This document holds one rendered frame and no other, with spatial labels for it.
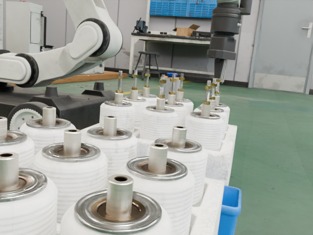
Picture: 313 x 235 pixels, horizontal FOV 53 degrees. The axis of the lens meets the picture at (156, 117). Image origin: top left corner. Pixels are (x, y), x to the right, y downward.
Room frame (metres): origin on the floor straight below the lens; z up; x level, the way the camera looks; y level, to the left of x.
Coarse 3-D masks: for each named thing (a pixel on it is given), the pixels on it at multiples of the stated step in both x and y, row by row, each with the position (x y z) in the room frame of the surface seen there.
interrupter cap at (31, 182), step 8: (24, 168) 0.32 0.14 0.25; (24, 176) 0.30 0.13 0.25; (32, 176) 0.30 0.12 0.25; (40, 176) 0.31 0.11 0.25; (24, 184) 0.29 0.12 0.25; (32, 184) 0.28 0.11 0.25; (40, 184) 0.29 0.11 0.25; (0, 192) 0.26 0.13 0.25; (8, 192) 0.26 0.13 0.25; (16, 192) 0.26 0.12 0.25; (24, 192) 0.27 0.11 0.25; (32, 192) 0.27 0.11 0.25; (0, 200) 0.25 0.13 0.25; (8, 200) 0.25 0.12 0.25
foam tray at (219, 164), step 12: (84, 132) 0.78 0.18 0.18; (228, 132) 0.93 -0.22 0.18; (144, 144) 0.74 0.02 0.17; (228, 144) 0.79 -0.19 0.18; (144, 156) 0.74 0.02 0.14; (216, 156) 0.69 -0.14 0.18; (228, 156) 0.69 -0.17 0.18; (216, 168) 0.69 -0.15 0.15; (228, 168) 0.68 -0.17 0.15; (228, 180) 0.84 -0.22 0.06
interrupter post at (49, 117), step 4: (44, 108) 0.53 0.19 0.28; (48, 108) 0.53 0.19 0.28; (52, 108) 0.54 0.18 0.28; (44, 112) 0.53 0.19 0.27; (48, 112) 0.53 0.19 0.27; (52, 112) 0.54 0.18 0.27; (44, 116) 0.53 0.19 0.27; (48, 116) 0.53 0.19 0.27; (52, 116) 0.54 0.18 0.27; (44, 120) 0.53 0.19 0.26; (48, 120) 0.53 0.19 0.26; (52, 120) 0.54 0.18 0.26; (44, 124) 0.53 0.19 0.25; (48, 124) 0.53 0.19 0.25; (52, 124) 0.54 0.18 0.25
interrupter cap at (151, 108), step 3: (147, 108) 0.79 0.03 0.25; (150, 108) 0.80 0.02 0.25; (153, 108) 0.82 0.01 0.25; (165, 108) 0.83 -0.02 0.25; (168, 108) 0.83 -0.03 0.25; (171, 108) 0.83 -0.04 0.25; (156, 111) 0.77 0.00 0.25; (159, 111) 0.77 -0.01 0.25; (162, 111) 0.77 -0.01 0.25; (165, 111) 0.77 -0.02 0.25; (168, 111) 0.78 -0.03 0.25; (171, 111) 0.79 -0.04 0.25
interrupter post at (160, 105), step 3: (159, 99) 0.80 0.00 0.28; (162, 99) 0.80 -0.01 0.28; (156, 102) 0.81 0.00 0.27; (159, 102) 0.80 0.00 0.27; (162, 102) 0.80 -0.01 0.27; (156, 105) 0.80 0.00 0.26; (159, 105) 0.80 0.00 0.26; (162, 105) 0.80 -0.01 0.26; (156, 108) 0.80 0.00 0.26; (159, 108) 0.80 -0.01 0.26; (162, 108) 0.80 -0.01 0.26
